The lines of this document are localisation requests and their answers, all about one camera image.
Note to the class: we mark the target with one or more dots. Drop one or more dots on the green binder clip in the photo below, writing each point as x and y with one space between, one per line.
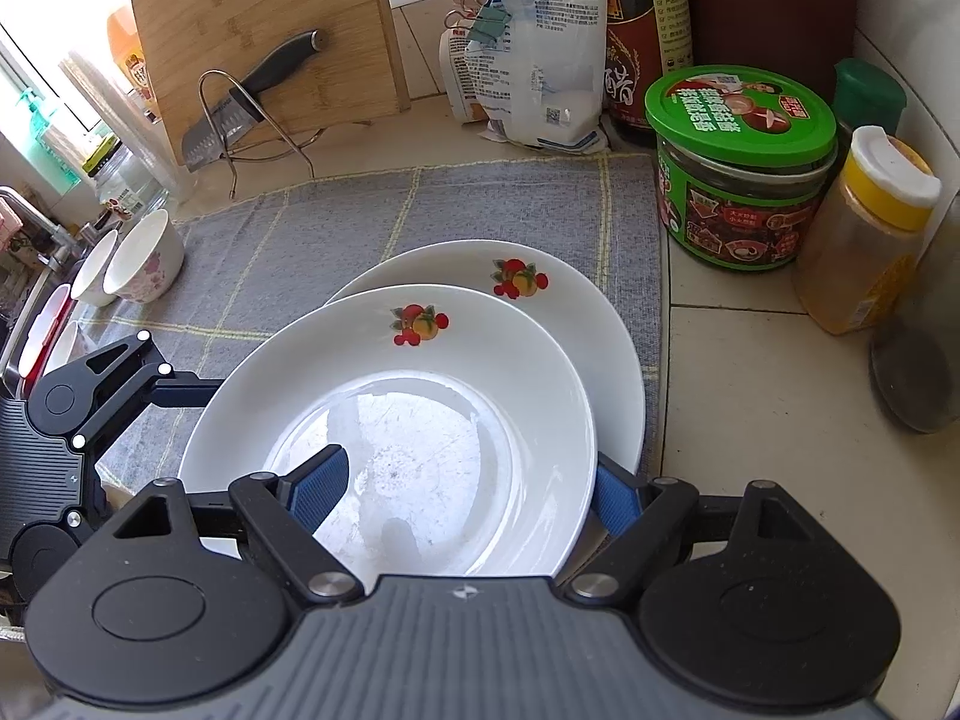
491 22

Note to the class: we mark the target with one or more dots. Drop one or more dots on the grey checked table mat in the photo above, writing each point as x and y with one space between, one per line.
315 240

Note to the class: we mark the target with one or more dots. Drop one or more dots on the green-capped bottle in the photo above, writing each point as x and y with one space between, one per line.
870 97

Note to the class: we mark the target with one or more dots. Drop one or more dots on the stack of clear plastic cups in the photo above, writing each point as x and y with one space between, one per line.
127 127

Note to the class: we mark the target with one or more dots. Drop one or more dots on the white plastic seasoning bag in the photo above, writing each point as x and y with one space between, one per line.
547 52

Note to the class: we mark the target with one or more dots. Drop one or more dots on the green dish soap bottle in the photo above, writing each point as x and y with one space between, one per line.
52 142

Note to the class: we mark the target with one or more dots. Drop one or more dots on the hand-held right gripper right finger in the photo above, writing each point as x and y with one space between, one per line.
615 495

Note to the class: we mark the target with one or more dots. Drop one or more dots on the green-lidded sauce jar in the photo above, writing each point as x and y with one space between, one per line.
739 180

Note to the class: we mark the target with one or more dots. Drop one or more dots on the pink checked dishcloth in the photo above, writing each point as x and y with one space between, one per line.
9 229

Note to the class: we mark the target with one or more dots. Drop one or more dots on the clear bottle with dark liquid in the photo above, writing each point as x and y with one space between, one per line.
922 345

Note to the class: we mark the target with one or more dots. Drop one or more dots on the yellow lid jar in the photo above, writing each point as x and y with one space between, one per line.
862 240

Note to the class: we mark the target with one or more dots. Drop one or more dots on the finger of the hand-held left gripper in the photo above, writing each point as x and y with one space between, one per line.
187 392

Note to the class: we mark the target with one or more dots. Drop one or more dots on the red and white basin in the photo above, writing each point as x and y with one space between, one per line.
41 315

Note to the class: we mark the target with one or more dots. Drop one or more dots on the metal kitchen faucet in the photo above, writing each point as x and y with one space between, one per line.
37 225

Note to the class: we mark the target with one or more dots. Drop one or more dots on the orange cooking wine jug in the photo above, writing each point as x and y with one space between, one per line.
131 52

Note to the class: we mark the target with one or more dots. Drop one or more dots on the glass jar with label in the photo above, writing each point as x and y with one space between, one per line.
124 180

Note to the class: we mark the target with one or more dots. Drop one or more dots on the orange and white seasoning packet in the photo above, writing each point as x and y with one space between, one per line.
454 75

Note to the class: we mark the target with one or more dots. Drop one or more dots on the dark vinegar bottle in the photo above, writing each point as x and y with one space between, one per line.
645 52

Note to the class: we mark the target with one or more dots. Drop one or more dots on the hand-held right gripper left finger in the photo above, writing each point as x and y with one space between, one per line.
319 484

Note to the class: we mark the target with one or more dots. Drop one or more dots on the white plate with fruit print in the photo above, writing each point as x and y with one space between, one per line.
420 420
570 315

